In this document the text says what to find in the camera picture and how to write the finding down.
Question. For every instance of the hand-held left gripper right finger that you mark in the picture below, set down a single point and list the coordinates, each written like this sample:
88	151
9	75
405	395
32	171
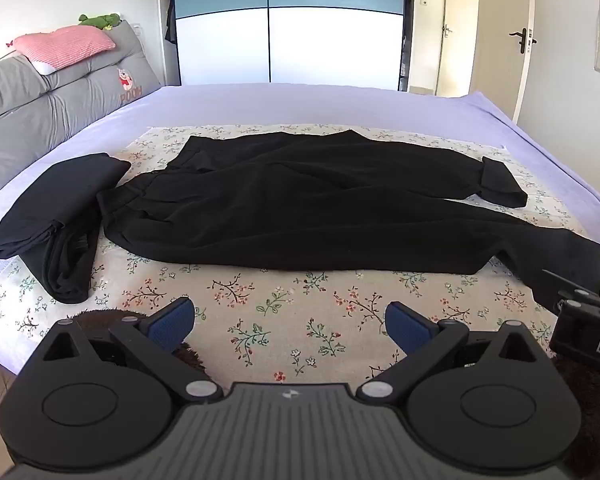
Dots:
407	327

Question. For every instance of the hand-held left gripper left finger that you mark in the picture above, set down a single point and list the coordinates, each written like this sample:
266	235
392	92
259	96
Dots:
172	322

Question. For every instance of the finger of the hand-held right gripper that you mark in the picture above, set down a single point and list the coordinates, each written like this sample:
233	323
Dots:
570	282

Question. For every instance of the black pants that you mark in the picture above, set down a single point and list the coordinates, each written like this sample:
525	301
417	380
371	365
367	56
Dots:
305	210
55	200

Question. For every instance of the folded black pants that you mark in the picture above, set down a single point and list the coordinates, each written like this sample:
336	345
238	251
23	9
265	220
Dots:
55	200

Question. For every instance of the brown fuzzy cloth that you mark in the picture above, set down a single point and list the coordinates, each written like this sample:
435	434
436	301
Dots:
100	317

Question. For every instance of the floral bed sheet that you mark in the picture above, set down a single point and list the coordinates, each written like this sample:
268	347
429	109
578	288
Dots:
280	320

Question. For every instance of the white room door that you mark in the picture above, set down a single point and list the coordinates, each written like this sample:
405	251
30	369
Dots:
500	60

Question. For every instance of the purple bed sheet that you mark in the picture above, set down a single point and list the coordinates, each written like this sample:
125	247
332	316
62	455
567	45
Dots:
330	105

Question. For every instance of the cream hallway door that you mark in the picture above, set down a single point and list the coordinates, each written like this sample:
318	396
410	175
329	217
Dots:
457	60

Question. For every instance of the grey headboard cushion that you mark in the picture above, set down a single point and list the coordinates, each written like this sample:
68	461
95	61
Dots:
25	115

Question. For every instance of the pink pillow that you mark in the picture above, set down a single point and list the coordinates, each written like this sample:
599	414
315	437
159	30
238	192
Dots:
60	45

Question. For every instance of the white blue wardrobe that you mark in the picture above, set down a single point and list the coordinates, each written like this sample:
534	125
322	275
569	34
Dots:
305	45

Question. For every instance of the green plush toy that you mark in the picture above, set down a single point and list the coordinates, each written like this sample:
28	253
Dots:
100	21

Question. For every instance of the white wall switch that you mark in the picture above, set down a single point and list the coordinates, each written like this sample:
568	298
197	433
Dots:
137	28

